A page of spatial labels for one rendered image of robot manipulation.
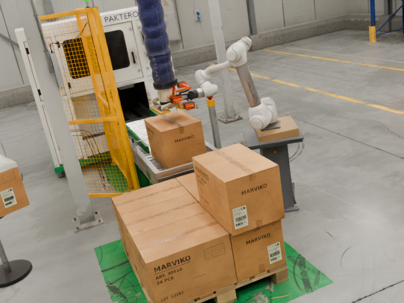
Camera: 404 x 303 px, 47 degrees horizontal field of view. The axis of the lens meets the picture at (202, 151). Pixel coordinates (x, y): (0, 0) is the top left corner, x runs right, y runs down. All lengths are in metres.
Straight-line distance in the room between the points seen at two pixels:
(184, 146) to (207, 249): 1.42
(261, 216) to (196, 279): 0.62
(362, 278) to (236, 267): 0.91
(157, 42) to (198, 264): 2.07
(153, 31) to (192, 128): 0.94
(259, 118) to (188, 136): 0.75
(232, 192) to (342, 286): 1.08
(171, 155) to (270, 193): 1.43
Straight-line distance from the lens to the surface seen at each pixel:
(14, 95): 12.77
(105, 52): 4.71
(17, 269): 4.61
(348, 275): 3.66
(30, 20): 4.58
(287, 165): 4.34
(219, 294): 3.40
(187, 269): 3.20
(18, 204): 4.24
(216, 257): 3.24
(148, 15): 4.30
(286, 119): 4.41
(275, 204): 3.21
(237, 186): 3.02
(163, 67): 4.35
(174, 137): 4.29
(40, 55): 4.59
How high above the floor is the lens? 2.15
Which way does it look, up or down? 20 degrees down
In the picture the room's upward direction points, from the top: 10 degrees counter-clockwise
